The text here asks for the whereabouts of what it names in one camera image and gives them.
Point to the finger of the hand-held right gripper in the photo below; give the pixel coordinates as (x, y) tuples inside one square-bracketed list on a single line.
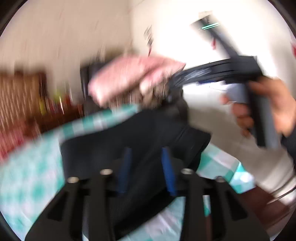
[(203, 67), (201, 78)]

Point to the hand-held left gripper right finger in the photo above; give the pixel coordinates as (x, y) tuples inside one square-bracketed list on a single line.
[(168, 171)]

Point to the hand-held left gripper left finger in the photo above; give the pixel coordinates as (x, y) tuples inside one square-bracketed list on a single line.
[(123, 171)]

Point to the black pants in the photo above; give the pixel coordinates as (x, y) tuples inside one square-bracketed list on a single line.
[(143, 134)]

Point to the person's right hand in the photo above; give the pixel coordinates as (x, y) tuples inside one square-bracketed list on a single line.
[(277, 109)]

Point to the pink pillow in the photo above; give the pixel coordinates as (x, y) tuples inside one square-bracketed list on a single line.
[(124, 76)]

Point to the dark wooden nightstand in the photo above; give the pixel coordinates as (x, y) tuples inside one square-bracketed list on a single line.
[(57, 120)]

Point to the teal white checked bed sheet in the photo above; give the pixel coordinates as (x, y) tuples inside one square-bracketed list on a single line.
[(30, 185)]

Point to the black chair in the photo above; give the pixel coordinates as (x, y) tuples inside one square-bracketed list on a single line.
[(86, 74)]

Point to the red floral blanket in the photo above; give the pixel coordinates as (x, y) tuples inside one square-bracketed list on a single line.
[(11, 139)]

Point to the tufted beige headboard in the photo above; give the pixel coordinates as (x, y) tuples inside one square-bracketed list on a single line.
[(18, 97)]

